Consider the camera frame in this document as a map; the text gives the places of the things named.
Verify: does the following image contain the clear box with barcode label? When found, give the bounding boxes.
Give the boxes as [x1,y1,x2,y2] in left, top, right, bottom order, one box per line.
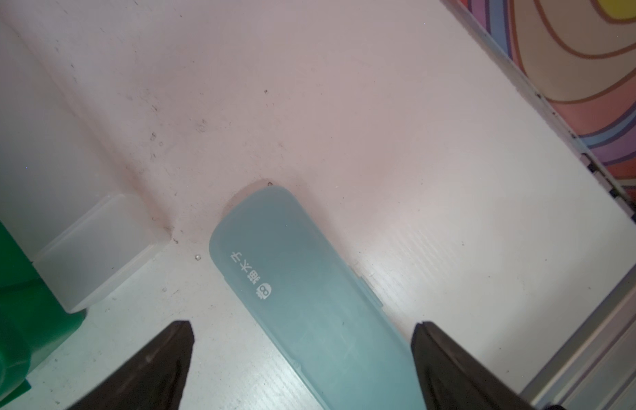
[0,20,170,313]

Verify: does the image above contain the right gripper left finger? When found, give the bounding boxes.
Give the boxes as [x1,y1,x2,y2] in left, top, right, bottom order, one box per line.
[71,320,194,409]

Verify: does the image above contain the green plastic storage tray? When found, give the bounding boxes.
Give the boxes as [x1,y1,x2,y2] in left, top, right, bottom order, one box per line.
[0,222,87,408]

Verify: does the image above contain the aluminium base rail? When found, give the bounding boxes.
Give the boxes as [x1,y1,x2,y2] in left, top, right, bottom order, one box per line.
[521,265,636,409]

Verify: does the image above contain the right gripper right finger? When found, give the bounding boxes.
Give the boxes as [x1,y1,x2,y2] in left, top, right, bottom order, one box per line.
[411,322,531,410]

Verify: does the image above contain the light blue pencil case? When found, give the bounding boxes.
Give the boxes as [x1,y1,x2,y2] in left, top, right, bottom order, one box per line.
[209,186,425,409]

